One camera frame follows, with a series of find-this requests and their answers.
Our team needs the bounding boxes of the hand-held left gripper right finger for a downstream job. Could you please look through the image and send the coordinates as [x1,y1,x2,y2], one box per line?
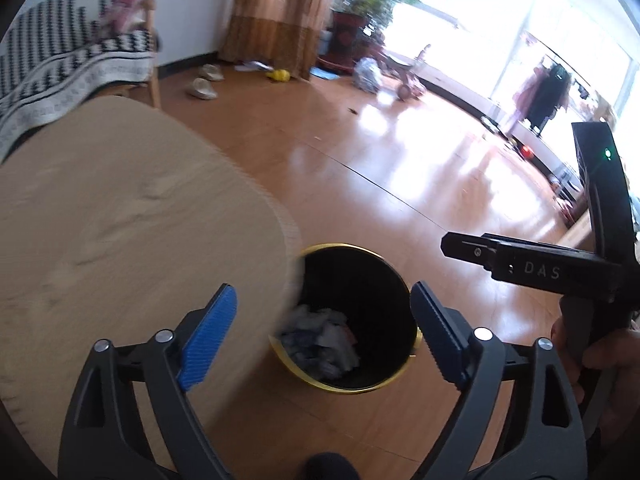
[410,281,588,480]

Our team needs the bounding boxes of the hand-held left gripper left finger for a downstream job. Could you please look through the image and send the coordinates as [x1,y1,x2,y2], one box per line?
[57,284,238,480]

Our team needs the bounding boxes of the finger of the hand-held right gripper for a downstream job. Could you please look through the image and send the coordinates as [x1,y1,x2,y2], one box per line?
[440,232,501,274]

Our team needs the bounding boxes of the black trash can gold rim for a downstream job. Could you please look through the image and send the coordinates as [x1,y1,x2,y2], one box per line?
[268,243,425,395]

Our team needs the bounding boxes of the white paper bag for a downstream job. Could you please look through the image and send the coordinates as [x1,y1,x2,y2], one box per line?
[312,309,362,380]

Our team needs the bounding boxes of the person's right hand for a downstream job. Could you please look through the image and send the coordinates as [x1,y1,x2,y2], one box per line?
[550,317,640,455]

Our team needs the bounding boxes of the hanging clothes on rack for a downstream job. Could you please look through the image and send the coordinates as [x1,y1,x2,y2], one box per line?
[507,57,574,137]

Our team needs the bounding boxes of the pink tricycle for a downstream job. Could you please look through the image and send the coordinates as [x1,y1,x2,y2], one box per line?
[372,42,432,102]

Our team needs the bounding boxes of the filled plastic bag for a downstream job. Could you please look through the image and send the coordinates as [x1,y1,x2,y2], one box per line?
[352,57,384,94]

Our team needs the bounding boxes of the red plant pot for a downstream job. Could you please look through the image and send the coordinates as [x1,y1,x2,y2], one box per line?
[329,10,382,67]

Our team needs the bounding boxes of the brown curtain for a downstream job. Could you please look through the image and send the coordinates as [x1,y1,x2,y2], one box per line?
[218,0,344,81]

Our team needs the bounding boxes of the black white patterned blanket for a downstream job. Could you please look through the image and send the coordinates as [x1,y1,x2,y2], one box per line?
[0,0,157,162]

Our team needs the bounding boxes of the pink cartoon cushion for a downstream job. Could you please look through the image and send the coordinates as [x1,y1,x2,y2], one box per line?
[97,0,154,39]

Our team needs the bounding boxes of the wooden sofa frame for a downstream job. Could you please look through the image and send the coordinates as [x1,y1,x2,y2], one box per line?
[127,0,164,110]

